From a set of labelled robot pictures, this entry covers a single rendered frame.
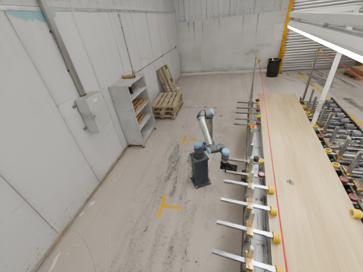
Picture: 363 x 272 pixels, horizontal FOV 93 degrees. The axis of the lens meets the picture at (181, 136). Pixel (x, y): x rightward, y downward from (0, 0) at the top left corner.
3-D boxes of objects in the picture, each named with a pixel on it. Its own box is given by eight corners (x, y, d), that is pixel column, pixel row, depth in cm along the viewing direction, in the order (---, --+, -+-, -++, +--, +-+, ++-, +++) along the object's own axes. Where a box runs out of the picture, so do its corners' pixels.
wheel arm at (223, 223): (216, 224, 159) (216, 222, 157) (216, 221, 161) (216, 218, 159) (276, 240, 143) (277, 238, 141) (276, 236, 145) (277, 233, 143)
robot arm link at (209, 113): (202, 147, 291) (201, 107, 246) (213, 145, 292) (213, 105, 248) (205, 153, 279) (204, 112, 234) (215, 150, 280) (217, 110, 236)
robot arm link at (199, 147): (193, 149, 289) (192, 141, 280) (202, 147, 291) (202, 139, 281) (195, 155, 277) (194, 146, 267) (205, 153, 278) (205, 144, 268)
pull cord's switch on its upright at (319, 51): (301, 104, 381) (318, 49, 319) (300, 101, 392) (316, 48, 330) (306, 104, 378) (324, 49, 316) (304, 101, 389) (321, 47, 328)
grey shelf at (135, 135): (128, 147, 436) (107, 87, 349) (142, 128, 507) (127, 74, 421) (144, 148, 425) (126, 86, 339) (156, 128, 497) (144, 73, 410)
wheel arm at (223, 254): (211, 253, 139) (211, 251, 137) (212, 249, 142) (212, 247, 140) (280, 276, 124) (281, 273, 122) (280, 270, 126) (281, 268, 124)
